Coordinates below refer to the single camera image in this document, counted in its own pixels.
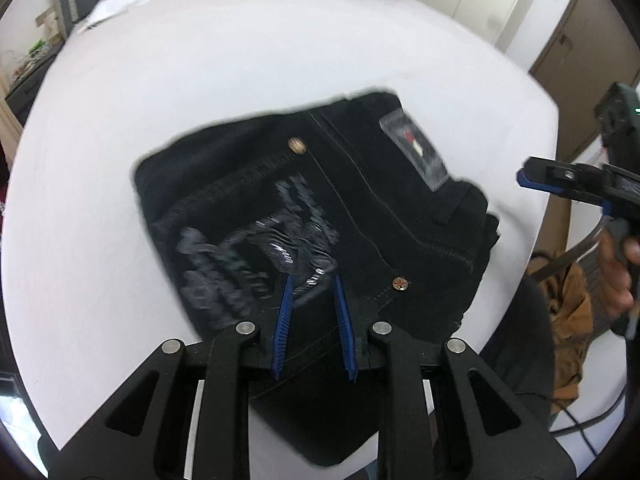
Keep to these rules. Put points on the white bed mattress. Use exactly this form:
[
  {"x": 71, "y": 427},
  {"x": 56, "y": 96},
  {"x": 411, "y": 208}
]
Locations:
[{"x": 87, "y": 297}]

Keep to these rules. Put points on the brown cloth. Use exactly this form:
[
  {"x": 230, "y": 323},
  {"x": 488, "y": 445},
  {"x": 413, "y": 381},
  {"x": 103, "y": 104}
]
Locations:
[{"x": 561, "y": 336}]

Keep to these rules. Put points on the black denim pants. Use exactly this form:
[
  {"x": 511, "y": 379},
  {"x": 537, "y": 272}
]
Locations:
[{"x": 352, "y": 188}]

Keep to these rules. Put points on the brown door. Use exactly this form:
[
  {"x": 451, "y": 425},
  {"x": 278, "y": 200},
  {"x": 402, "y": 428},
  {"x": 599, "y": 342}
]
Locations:
[{"x": 591, "y": 49}]

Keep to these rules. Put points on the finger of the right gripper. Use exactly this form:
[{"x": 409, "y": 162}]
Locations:
[{"x": 546, "y": 175}]

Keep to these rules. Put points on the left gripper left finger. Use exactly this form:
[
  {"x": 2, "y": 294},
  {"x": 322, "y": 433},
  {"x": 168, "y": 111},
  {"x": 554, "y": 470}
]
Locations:
[{"x": 283, "y": 323}]

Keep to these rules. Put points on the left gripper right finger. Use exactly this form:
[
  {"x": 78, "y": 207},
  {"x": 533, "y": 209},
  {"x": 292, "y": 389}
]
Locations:
[{"x": 344, "y": 324}]

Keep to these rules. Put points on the grey nightstand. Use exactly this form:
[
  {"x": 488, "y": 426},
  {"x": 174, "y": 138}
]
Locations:
[{"x": 23, "y": 93}]

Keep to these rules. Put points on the right hand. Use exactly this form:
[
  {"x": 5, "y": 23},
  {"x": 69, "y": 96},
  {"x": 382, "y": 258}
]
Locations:
[{"x": 615, "y": 280}]

